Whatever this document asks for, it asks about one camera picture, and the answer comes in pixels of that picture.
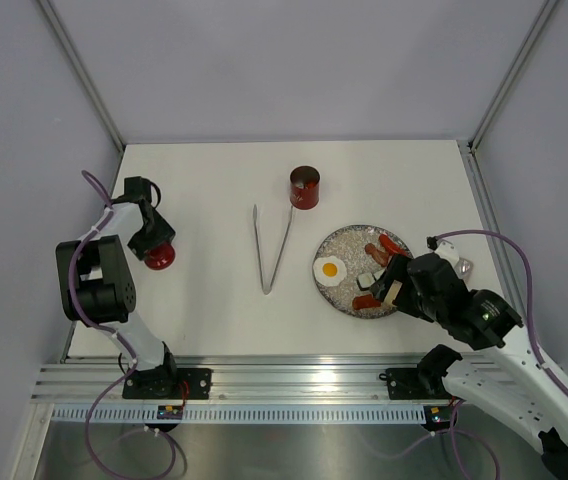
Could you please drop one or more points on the left aluminium frame post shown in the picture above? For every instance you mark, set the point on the left aluminium frame post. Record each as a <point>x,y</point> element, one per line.
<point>72,56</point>

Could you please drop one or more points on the right aluminium frame post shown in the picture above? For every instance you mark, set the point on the right aluminium frame post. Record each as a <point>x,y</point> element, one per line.
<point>514,70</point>

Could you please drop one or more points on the speckled ceramic plate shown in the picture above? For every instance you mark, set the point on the speckled ceramic plate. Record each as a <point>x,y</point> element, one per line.
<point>347,243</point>

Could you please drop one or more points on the sushi roll green centre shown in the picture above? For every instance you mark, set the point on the sushi roll green centre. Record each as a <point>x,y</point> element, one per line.
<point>378,274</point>

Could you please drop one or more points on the toy red meat slab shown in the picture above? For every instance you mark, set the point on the toy red meat slab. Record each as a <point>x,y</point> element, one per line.
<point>365,302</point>

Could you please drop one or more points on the aluminium front rail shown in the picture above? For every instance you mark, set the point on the aluminium front rail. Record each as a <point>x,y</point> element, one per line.
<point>289,379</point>

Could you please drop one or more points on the toy brown meat chunk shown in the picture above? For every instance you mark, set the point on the toy brown meat chunk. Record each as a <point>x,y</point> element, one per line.
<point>381,257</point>

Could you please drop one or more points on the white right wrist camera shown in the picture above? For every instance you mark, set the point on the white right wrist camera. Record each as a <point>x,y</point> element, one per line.
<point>444,249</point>

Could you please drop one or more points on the toy red sausage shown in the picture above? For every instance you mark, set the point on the toy red sausage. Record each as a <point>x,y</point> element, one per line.
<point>390,246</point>

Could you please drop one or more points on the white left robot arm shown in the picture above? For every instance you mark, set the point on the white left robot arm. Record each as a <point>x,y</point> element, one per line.
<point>95,280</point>

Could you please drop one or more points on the white slotted cable duct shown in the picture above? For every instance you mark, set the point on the white slotted cable duct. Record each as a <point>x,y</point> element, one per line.
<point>244,414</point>

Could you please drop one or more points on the red round lid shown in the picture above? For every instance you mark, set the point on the red round lid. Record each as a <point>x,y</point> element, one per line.
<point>160,257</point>

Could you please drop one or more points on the toy fried egg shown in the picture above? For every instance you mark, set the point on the toy fried egg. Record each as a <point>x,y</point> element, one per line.
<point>329,271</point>

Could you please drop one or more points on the aluminium frame post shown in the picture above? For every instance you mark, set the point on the aluminium frame post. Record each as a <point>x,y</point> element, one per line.
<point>514,70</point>
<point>72,56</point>

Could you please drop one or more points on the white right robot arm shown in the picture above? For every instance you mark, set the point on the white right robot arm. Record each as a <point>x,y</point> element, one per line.
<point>540,406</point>

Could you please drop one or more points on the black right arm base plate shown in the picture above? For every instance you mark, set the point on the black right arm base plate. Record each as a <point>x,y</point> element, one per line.
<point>411,384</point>

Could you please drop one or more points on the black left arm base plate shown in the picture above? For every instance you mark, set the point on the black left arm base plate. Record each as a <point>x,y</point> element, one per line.
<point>158,384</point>

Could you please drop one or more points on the red cylindrical lunch container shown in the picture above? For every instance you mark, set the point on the red cylindrical lunch container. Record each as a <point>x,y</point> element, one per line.
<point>304,192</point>

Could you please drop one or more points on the steel serving tongs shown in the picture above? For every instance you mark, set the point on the steel serving tongs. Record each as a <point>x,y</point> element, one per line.
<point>269,250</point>

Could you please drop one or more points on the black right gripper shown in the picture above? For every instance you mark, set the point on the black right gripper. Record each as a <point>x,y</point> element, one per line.
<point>396,270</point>

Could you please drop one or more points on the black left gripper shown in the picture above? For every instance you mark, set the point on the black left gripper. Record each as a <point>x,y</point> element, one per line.
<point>163,234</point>

